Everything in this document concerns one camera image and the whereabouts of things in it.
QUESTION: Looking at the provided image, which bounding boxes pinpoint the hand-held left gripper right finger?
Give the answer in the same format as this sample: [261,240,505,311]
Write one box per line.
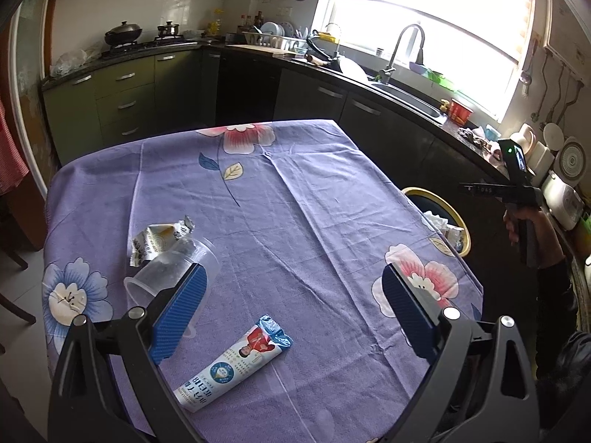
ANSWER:
[382,263,541,443]

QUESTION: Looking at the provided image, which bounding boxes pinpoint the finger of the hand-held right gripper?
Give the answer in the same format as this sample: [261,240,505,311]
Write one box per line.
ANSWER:
[459,183,498,197]

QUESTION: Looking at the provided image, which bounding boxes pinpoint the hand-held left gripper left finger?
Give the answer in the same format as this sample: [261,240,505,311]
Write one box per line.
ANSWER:
[47,263,208,443]

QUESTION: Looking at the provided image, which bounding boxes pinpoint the yellow-rimmed trash bin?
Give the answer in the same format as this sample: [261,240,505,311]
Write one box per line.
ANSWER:
[401,187,472,258]

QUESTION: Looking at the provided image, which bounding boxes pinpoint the clear plastic cup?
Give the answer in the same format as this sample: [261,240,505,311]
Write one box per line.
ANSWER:
[124,235,221,339]

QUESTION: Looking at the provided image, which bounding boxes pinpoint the person's right hand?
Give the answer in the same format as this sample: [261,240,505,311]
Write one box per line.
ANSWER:
[503,207,566,269]

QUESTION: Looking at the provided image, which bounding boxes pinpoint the crumpled dark rag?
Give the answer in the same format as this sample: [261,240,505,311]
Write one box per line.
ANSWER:
[461,127,500,149]

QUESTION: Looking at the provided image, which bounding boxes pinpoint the white crumpled packaging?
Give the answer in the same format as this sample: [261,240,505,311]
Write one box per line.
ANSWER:
[422,211,465,252]

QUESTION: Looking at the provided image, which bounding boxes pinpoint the white rice cooker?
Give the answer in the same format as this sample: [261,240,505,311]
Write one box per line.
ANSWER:
[540,171,585,231]

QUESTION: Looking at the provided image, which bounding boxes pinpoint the white blue tube package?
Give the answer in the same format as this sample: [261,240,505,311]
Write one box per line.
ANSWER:
[174,315,295,413]

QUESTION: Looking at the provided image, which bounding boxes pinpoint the red plastic container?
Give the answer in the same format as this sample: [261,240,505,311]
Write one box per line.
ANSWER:
[450,98,476,126]

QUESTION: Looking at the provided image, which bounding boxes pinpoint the crumpled white yellow wrapper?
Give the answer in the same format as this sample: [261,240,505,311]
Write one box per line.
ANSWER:
[128,215,197,268]

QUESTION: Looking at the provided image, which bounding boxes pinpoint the steel sink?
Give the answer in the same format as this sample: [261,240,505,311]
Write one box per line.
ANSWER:
[369,80,445,124]

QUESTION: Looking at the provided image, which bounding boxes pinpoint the green plastic container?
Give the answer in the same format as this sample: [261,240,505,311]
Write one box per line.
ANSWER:
[427,69,456,92]

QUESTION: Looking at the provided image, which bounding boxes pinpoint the purple floral tablecloth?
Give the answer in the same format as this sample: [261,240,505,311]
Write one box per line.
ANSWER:
[41,119,485,443]

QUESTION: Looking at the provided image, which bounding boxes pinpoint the steel kitchen faucet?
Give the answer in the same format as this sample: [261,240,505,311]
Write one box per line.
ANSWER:
[379,24,426,85]

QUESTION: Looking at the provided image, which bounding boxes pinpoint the dark wooden chair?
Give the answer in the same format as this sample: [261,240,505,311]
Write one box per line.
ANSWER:
[0,194,38,326]

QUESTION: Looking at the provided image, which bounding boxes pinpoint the kitchen window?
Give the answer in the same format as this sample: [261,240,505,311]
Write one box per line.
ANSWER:
[311,0,537,123]

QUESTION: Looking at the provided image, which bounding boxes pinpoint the black frying pan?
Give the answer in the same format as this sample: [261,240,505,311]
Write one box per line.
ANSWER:
[306,32,343,64]

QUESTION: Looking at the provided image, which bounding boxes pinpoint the green kitchen cabinets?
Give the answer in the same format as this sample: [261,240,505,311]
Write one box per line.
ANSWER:
[41,41,513,204]

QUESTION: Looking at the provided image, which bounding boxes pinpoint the red checked cloth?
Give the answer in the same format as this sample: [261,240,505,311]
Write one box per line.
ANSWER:
[0,97,31,191]

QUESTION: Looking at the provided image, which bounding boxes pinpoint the dish rack with dishes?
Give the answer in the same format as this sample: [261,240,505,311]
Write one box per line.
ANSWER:
[242,21,308,52]

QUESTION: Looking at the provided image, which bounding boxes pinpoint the wooden cutting board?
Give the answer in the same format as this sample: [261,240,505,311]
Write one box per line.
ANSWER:
[225,44,279,55]

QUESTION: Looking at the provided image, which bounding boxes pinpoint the gas stove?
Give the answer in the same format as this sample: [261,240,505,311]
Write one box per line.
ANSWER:
[100,37,199,59]

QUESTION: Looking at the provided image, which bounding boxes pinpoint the clear plastic bag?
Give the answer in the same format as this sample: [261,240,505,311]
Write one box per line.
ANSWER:
[50,47,101,78]

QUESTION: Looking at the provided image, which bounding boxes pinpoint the black wok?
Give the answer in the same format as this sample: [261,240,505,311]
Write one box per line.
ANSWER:
[104,21,144,47]

